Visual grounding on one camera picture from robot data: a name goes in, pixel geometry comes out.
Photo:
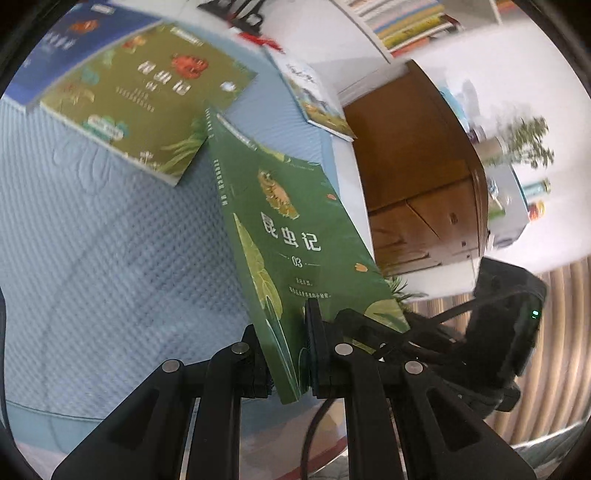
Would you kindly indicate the red tassel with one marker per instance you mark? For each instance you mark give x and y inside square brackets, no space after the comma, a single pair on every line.
[258,40]

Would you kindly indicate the white side table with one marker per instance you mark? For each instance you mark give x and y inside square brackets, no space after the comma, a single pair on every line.
[508,217]

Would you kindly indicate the blue white box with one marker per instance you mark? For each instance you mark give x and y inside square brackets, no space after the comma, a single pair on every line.
[461,99]

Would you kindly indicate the teal box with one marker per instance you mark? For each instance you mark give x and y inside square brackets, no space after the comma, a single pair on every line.
[536,187]

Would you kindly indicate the black ornate stand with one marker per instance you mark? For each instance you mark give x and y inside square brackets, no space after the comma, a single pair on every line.
[240,14]

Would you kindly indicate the green potted plant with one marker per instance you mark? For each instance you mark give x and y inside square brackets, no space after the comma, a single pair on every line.
[531,138]

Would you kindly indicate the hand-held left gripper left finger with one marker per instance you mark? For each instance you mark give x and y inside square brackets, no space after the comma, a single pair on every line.
[249,364]

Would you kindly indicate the white rabbit pond book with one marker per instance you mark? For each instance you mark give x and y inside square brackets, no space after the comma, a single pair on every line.
[314,97]

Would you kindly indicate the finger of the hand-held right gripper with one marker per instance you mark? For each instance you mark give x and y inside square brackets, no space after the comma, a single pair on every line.
[369,330]

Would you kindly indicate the orange red container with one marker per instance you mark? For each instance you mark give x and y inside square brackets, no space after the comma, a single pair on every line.
[535,211]

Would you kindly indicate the dark blue book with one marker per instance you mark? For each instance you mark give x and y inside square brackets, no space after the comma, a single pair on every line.
[51,50]

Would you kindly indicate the light blue textured mat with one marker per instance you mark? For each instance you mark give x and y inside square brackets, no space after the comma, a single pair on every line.
[115,277]

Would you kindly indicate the olive green insect book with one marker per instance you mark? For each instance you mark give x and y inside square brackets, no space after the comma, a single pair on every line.
[138,106]

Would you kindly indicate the brown wooden cabinet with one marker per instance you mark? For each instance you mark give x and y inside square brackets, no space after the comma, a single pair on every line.
[406,161]

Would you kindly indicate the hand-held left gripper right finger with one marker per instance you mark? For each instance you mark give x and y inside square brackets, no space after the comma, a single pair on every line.
[314,350]

